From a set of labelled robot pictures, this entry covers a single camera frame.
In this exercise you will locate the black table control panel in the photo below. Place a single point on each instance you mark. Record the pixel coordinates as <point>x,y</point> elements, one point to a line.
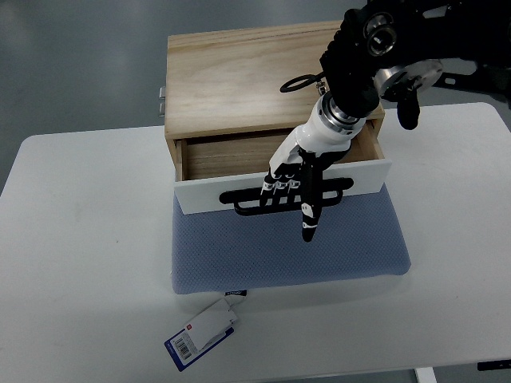
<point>494,365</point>

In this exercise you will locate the black drawer handle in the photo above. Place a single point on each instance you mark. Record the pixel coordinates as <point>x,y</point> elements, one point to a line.
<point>281,197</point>

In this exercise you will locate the white drawer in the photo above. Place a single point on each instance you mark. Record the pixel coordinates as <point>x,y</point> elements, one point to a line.
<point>208,166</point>

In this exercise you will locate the white table leg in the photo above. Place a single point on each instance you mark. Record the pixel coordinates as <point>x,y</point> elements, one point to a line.
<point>425,375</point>

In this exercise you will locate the blue mesh cushion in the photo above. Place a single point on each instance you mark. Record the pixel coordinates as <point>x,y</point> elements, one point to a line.
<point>222,251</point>

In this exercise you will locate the metal hinge bracket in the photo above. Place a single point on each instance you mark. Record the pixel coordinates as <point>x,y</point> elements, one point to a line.
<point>162,94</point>

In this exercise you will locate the white blue paper tag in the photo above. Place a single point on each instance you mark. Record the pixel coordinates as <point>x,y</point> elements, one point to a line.
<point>201,334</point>

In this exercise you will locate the wooden drawer cabinet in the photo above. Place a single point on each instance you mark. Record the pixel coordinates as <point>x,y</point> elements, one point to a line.
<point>227,82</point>

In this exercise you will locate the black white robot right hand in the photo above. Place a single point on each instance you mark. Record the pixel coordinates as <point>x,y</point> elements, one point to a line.
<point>305,153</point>

